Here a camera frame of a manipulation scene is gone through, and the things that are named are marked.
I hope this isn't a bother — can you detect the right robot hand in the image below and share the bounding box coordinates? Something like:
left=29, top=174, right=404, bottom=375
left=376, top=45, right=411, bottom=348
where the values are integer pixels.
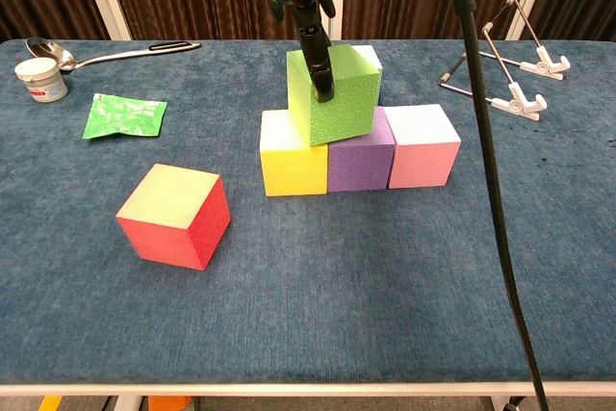
left=268, top=0, right=338, bottom=104

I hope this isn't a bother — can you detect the light blue cube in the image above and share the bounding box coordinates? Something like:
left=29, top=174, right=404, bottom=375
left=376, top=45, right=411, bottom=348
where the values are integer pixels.
left=353, top=44, right=384, bottom=73

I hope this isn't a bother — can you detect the green cube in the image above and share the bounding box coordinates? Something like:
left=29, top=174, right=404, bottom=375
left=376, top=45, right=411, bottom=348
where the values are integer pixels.
left=286, top=43, right=384, bottom=146

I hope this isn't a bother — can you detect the yellow cube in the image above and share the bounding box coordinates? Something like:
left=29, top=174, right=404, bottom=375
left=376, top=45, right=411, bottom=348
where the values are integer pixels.
left=259, top=110, right=329, bottom=197

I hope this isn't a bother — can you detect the pink cube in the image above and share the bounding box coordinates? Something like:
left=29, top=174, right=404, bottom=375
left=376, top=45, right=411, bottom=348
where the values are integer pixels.
left=384, top=103, right=462, bottom=190

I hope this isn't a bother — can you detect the purple cube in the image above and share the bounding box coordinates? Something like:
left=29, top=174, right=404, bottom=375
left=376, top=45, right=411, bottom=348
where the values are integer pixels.
left=326, top=106, right=397, bottom=193

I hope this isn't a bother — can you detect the red cube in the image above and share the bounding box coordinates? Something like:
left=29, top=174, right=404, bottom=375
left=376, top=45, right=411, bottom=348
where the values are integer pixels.
left=115, top=163, right=232, bottom=271

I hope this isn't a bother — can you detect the green foil packet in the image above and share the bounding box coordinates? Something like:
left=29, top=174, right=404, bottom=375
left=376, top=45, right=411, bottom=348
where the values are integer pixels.
left=82, top=92, right=168, bottom=141

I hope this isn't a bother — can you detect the metal ladle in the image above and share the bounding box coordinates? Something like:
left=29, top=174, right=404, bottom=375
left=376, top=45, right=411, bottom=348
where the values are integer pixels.
left=24, top=37, right=202, bottom=74

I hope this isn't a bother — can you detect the blue table mat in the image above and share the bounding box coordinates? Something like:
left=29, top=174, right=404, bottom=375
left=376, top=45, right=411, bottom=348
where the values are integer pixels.
left=0, top=38, right=616, bottom=386

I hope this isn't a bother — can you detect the small white jar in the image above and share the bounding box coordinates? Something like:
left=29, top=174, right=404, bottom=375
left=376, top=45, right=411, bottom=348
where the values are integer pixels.
left=13, top=57, right=69, bottom=104

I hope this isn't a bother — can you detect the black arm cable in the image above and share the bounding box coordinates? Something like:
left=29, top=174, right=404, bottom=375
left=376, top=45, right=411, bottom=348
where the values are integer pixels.
left=442, top=0, right=551, bottom=411

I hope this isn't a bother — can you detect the folding wire stand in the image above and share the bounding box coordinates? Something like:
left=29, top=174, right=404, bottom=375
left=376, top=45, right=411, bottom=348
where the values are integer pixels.
left=438, top=0, right=572, bottom=122

